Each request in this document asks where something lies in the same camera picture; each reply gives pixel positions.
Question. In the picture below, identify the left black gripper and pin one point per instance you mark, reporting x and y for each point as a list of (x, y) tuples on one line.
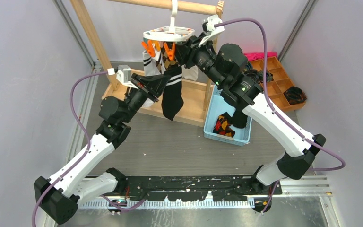
[(155, 84)]

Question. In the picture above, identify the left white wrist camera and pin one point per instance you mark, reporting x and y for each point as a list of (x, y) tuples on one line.
[(123, 74)]

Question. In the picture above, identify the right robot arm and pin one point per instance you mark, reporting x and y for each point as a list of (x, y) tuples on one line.
[(225, 69)]

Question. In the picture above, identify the wooden hanging rack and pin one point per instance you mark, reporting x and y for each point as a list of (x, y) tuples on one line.
[(196, 95)]

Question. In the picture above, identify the white clip sock hanger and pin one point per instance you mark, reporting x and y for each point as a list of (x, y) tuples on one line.
[(168, 35)]

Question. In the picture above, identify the light blue plastic basket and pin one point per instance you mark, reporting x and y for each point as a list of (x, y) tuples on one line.
[(216, 107)]

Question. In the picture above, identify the red yellow argyle sock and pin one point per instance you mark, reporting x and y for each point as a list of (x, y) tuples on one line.
[(222, 126)]

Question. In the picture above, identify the white sock right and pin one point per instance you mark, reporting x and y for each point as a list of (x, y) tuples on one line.
[(191, 73)]

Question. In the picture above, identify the wooden compartment tray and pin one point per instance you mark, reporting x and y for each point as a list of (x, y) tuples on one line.
[(280, 83)]

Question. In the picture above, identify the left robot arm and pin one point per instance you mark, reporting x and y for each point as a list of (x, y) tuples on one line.
[(61, 194)]

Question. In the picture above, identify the black sock white stripes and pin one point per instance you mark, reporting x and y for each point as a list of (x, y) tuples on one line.
[(172, 101)]

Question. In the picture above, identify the white sock with stripes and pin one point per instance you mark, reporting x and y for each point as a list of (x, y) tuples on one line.
[(152, 66)]

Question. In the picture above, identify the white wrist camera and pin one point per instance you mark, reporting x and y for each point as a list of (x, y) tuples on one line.
[(211, 29), (123, 74)]

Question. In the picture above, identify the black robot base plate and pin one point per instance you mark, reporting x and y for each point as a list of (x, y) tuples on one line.
[(197, 188)]

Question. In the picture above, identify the pink cloth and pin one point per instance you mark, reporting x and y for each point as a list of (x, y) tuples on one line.
[(252, 56)]

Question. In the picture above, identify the brown argyle sock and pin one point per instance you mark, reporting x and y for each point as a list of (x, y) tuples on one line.
[(163, 62)]

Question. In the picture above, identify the rolled dark sock right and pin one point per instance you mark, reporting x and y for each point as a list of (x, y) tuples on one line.
[(268, 76)]

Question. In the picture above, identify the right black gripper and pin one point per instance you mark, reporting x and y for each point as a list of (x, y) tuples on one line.
[(185, 49)]

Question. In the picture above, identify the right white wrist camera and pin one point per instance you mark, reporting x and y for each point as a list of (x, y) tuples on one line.
[(211, 29)]

